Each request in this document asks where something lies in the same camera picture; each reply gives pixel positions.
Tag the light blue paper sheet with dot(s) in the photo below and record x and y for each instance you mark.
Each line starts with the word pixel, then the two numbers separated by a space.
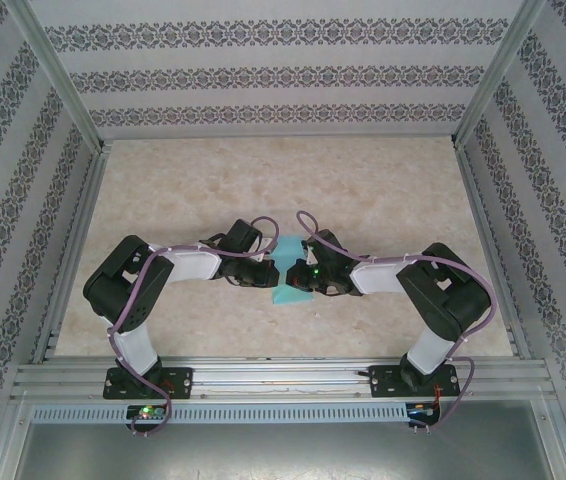
pixel 288 247

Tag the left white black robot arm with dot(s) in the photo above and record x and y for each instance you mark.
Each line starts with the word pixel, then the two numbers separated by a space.
pixel 128 285

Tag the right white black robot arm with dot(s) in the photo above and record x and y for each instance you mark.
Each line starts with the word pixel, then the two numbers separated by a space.
pixel 443 295

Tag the grey metal sheet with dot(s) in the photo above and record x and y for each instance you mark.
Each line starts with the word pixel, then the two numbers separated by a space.
pixel 283 450

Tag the small LED controller board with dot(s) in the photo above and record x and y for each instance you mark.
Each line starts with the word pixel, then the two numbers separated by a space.
pixel 148 412
pixel 420 411

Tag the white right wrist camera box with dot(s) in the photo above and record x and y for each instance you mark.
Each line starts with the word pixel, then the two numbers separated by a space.
pixel 309 255

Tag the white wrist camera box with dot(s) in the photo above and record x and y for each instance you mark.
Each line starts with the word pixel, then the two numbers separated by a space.
pixel 309 255
pixel 265 243

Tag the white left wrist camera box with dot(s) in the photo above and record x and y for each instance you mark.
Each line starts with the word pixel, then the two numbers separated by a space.
pixel 265 243

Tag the aluminium mounting rail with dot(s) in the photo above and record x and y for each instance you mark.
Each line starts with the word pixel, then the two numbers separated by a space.
pixel 283 372

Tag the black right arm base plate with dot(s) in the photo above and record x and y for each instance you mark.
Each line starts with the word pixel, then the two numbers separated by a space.
pixel 385 382

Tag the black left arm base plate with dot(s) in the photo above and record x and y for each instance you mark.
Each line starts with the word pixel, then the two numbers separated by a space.
pixel 180 382

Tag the aluminium frame post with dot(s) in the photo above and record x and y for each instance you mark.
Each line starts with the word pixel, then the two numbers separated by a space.
pixel 55 70
pixel 498 70

